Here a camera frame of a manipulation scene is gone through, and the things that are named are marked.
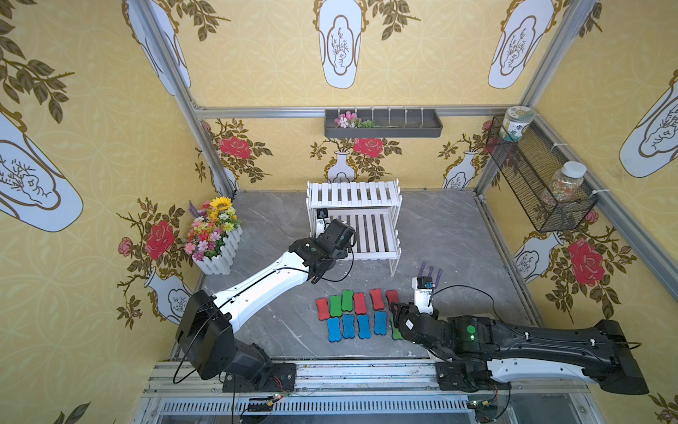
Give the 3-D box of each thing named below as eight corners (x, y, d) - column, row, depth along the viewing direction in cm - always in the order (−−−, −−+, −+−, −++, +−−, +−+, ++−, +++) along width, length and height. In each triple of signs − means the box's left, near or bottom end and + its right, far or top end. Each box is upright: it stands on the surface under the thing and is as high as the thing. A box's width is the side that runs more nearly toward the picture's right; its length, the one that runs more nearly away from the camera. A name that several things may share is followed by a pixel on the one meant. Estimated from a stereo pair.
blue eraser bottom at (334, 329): (326, 342, 82) (326, 340, 81) (327, 319, 87) (327, 317, 85) (341, 342, 82) (341, 340, 81) (341, 319, 87) (341, 317, 85)
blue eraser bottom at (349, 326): (342, 337, 83) (342, 335, 81) (343, 317, 87) (342, 314, 85) (355, 337, 83) (355, 335, 81) (354, 317, 87) (354, 314, 85)
